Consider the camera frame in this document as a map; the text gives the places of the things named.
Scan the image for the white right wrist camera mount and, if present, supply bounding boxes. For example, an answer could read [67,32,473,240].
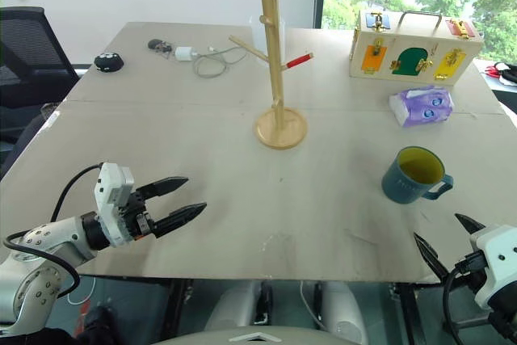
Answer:
[470,223,517,312]

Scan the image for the black table leg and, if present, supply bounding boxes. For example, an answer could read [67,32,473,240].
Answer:
[163,278,193,342]
[397,282,426,345]

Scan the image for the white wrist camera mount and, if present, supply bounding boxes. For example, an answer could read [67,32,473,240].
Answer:
[470,223,517,312]
[94,162,137,248]

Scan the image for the grey rounded robot leg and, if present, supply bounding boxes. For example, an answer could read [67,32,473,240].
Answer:
[320,280,369,345]
[204,281,263,333]

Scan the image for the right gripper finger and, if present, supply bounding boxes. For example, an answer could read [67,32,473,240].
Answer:
[413,231,450,284]
[454,212,486,236]

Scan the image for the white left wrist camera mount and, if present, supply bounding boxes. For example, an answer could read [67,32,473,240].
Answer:
[94,162,137,248]

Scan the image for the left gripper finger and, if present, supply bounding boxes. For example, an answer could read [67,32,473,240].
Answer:
[150,201,208,239]
[138,176,190,202]

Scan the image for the thin white cable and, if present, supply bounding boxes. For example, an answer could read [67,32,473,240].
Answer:
[66,276,97,306]
[300,280,326,332]

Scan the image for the grey robot torso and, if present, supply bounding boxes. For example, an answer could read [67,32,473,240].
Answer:
[153,330,361,345]

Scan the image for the wooden lock latch box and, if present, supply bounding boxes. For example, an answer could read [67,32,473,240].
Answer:
[348,9,484,86]

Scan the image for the black office chair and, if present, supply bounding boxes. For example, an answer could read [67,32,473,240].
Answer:
[0,6,82,179]

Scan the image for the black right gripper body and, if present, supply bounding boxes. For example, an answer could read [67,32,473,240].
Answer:
[443,250,489,298]

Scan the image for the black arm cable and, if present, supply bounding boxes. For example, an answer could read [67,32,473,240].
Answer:
[2,162,105,297]
[441,254,485,345]

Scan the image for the white charger plug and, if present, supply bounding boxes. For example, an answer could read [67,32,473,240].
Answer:
[174,46,195,63]

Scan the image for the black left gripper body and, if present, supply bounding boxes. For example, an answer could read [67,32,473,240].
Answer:
[120,188,158,242]

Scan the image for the black and white object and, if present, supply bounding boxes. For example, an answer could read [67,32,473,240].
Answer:
[494,61,517,87]

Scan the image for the clear plastic container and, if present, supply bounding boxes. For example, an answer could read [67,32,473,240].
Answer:
[249,15,288,61]

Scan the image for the wooden mug tree stand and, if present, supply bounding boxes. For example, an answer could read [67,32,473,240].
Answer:
[229,0,315,151]

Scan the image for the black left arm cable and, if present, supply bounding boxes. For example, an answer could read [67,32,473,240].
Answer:
[2,162,105,297]

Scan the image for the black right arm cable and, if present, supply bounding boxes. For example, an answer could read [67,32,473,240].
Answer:
[441,254,485,345]

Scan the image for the blue mug yellow inside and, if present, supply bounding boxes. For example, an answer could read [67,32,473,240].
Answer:
[381,145,455,204]

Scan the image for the small black key fob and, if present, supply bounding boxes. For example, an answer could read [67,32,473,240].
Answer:
[147,38,175,54]

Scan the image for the black round device white dots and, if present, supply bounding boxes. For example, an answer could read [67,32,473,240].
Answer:
[94,52,125,74]

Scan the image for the white charger cable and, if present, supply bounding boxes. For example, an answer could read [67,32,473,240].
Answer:
[189,44,248,79]

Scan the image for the purple tissue pack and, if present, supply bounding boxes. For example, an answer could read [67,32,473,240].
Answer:
[388,85,456,128]

